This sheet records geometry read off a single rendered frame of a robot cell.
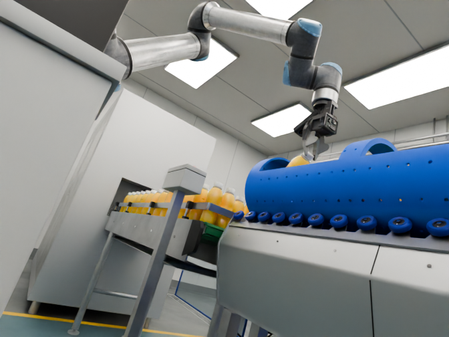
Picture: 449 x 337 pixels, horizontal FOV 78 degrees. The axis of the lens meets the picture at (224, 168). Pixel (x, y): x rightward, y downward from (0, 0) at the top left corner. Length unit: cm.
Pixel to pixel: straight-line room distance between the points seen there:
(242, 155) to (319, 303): 582
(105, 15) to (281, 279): 82
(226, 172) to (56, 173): 569
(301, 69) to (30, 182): 92
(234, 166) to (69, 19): 574
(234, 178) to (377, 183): 562
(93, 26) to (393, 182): 77
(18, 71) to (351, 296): 79
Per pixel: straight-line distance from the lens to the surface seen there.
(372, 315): 71
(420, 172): 71
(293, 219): 88
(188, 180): 113
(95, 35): 76
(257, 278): 95
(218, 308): 159
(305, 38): 112
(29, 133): 59
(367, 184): 76
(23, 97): 61
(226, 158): 621
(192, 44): 139
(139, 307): 121
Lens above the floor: 79
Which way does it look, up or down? 17 degrees up
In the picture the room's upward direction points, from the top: 17 degrees clockwise
